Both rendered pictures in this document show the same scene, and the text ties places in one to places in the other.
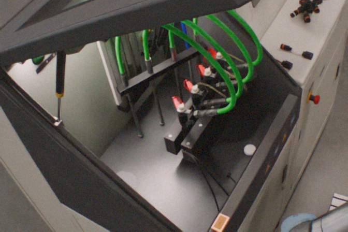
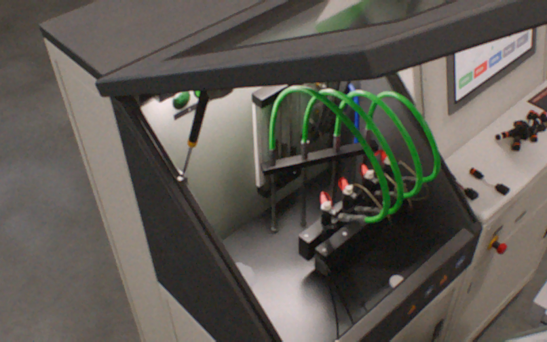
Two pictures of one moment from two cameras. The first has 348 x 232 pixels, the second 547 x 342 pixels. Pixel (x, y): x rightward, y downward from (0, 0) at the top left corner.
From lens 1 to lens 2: 0.18 m
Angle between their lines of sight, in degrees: 8
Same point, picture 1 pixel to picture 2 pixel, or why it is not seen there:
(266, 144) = (417, 278)
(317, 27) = (526, 159)
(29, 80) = (163, 123)
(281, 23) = (481, 143)
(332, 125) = (527, 298)
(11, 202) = (96, 277)
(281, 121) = (443, 257)
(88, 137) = (214, 212)
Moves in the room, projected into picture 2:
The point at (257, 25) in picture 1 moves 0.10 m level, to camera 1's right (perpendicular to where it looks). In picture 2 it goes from (448, 138) to (483, 140)
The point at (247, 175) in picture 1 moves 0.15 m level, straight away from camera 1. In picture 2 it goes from (382, 307) to (397, 261)
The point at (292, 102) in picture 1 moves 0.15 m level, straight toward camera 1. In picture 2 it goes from (464, 239) to (446, 279)
